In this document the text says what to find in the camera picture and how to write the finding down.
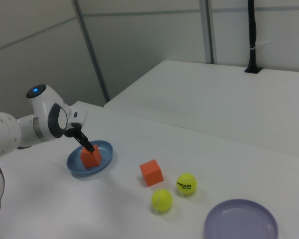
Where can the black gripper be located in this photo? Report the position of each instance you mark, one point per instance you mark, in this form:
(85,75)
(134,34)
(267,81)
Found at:
(71,133)

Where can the orange foam cube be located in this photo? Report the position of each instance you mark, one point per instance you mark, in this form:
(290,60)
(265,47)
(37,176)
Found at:
(89,160)
(151,173)

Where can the yellow tennis ball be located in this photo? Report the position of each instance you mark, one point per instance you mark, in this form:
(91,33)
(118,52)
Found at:
(162,200)
(187,183)

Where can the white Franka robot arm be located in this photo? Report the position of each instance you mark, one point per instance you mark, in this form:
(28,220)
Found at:
(44,107)

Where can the blue plastic plate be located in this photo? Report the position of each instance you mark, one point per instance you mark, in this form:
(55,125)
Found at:
(105,154)

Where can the purple plastic plate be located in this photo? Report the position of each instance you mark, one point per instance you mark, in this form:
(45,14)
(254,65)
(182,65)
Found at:
(239,221)

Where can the black stand with clamp base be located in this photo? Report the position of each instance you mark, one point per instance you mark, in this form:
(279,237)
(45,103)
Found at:
(251,37)

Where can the grey partition post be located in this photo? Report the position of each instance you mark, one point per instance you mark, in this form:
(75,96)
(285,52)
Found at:
(88,37)
(210,25)

